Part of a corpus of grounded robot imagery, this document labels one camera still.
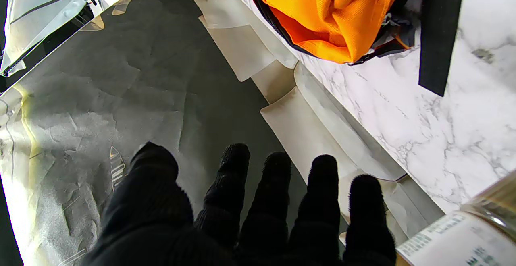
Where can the brown bottle with green cap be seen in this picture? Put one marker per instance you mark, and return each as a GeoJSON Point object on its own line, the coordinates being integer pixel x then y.
{"type": "Point", "coordinates": [463, 237]}

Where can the orange and blue backpack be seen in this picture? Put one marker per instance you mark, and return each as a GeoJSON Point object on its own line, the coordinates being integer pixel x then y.
{"type": "Point", "coordinates": [330, 12]}

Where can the cream sofa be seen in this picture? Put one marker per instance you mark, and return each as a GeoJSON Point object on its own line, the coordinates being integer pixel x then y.
{"type": "Point", "coordinates": [306, 133]}

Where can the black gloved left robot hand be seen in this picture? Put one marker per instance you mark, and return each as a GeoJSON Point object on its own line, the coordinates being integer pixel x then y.
{"type": "Point", "coordinates": [161, 225]}

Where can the clear plastic sheet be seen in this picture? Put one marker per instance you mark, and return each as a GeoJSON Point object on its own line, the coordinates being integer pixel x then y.
{"type": "Point", "coordinates": [44, 4]}

